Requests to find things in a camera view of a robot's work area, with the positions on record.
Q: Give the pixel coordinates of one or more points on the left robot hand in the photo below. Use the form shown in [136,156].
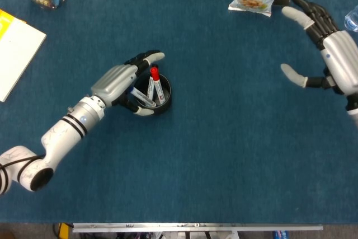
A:
[114,80]

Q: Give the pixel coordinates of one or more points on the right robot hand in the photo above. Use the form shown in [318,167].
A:
[341,57]

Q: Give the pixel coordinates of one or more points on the blue cap marker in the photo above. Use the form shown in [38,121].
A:
[142,97]

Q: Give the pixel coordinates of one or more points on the black mesh pen holder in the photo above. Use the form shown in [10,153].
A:
[165,104]

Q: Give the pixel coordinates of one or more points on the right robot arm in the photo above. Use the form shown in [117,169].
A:
[353,110]

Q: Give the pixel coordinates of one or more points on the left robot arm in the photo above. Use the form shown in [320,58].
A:
[64,132]

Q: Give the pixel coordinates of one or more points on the red cap marker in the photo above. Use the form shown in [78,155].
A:
[154,74]

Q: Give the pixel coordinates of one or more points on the clear plastic water bottle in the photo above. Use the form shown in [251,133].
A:
[352,19]

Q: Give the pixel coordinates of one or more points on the white notebook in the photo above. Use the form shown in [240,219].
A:
[16,60]

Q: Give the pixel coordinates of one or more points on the blue felt table mat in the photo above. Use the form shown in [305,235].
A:
[223,138]

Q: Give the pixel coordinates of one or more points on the aluminium table rail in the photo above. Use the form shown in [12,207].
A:
[195,226]

